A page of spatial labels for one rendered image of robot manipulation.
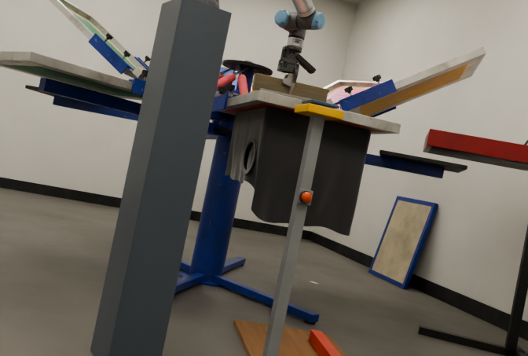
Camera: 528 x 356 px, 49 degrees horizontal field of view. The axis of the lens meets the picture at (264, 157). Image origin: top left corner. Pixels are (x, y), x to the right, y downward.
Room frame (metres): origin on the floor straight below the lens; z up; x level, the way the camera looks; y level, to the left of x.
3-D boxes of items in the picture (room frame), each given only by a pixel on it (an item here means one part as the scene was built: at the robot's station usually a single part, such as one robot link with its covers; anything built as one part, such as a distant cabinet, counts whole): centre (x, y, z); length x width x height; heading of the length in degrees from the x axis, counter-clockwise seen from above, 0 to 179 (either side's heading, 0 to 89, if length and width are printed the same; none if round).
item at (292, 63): (2.68, -0.03, 1.23); 0.09 x 0.08 x 0.12; 107
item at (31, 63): (2.89, 0.83, 1.05); 1.08 x 0.61 x 0.23; 137
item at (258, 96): (2.54, -0.10, 0.97); 0.79 x 0.58 x 0.04; 17
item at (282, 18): (2.59, 0.01, 1.39); 0.11 x 0.11 x 0.08; 54
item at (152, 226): (1.95, 0.32, 0.60); 0.18 x 0.18 x 1.20; 32
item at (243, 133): (2.44, 0.06, 0.77); 0.46 x 0.09 x 0.36; 17
